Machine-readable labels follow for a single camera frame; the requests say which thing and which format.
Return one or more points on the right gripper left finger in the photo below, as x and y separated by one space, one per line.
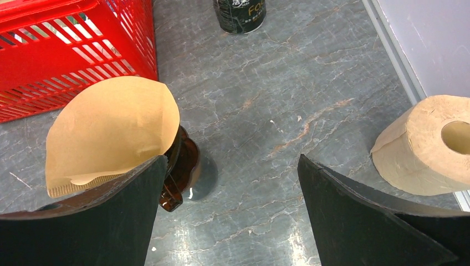
107 225

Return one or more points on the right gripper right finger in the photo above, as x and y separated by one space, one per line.
355 224

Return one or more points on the brown dripper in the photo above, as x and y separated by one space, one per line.
182 172

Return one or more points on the brown paper coffee filter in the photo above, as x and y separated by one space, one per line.
107 130

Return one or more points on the red plastic shopping basket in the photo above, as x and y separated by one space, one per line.
53 50

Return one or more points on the black wrapped paper roll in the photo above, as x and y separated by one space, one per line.
240 16

